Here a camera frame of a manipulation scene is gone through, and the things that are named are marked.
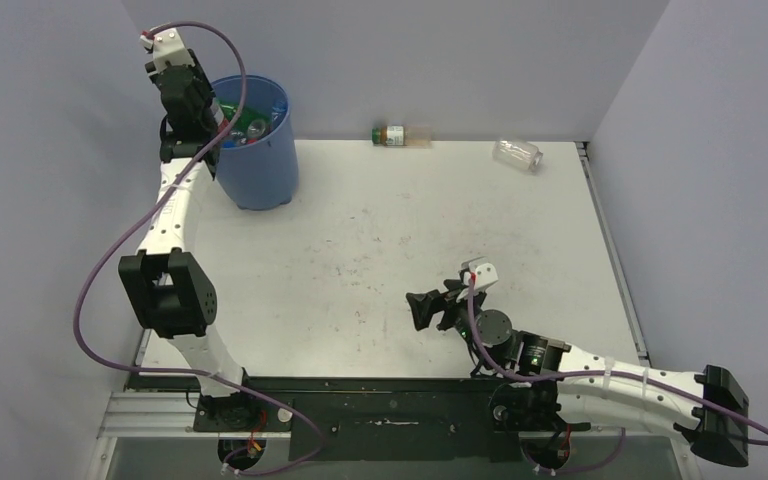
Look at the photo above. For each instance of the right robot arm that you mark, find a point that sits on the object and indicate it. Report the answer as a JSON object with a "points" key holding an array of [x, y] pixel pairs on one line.
{"points": [[565, 385]]}

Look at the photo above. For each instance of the clear plastic jar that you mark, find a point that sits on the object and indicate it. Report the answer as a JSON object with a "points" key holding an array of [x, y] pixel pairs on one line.
{"points": [[522, 155]]}

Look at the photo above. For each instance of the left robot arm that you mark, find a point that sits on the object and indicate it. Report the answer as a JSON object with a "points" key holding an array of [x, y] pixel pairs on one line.
{"points": [[168, 289]]}

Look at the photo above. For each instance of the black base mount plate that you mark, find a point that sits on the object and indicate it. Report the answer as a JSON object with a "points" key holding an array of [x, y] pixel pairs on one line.
{"points": [[376, 419]]}

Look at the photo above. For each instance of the green cap brown bottle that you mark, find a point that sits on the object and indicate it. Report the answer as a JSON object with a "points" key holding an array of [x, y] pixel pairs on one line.
{"points": [[399, 136]]}

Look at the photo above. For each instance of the blue label crushed bottle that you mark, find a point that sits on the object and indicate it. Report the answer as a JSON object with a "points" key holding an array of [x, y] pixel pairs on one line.
{"points": [[279, 110]]}

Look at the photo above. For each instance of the green plastic bottle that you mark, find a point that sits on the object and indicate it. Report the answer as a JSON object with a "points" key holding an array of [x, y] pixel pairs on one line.
{"points": [[251, 122]]}

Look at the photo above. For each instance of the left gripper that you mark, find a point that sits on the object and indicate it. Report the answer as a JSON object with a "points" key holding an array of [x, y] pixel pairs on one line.
{"points": [[199, 78]]}

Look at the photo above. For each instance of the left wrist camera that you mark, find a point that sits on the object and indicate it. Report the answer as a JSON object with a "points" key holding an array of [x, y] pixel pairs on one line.
{"points": [[166, 48]]}

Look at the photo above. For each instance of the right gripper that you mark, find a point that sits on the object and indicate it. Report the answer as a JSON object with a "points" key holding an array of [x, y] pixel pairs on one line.
{"points": [[424, 306]]}

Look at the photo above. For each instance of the blue plastic bin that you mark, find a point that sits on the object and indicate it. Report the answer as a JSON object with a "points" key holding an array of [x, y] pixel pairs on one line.
{"points": [[263, 173]]}

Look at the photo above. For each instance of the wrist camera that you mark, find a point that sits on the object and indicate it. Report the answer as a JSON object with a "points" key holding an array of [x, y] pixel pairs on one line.
{"points": [[479, 272], [166, 48]]}

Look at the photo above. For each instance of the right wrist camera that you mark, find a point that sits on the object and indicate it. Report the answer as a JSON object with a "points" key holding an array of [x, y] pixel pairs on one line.
{"points": [[479, 272]]}

